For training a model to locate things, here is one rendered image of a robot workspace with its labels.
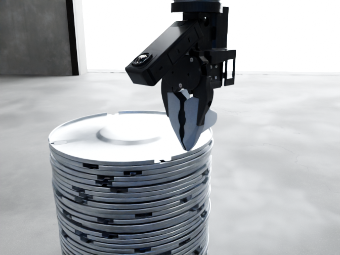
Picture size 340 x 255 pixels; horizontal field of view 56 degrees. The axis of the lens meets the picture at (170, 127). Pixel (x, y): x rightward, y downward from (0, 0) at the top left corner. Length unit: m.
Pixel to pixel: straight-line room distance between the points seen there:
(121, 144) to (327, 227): 0.68
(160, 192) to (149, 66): 0.19
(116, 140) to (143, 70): 0.19
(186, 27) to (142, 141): 0.20
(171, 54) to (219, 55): 0.08
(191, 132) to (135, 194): 0.12
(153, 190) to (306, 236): 0.58
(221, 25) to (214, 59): 0.06
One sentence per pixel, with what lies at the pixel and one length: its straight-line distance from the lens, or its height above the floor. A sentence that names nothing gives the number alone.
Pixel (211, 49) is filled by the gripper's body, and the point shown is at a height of 0.50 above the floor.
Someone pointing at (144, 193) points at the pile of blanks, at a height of 0.30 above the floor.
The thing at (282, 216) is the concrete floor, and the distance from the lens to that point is 1.04.
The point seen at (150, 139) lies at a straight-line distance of 0.54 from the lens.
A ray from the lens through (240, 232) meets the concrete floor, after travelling 0.94.
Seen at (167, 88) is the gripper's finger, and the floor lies 0.45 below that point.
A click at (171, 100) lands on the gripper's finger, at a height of 0.43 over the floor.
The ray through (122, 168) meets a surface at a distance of 0.46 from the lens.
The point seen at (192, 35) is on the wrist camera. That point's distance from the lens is 0.43.
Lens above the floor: 0.53
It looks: 17 degrees down
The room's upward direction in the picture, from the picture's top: straight up
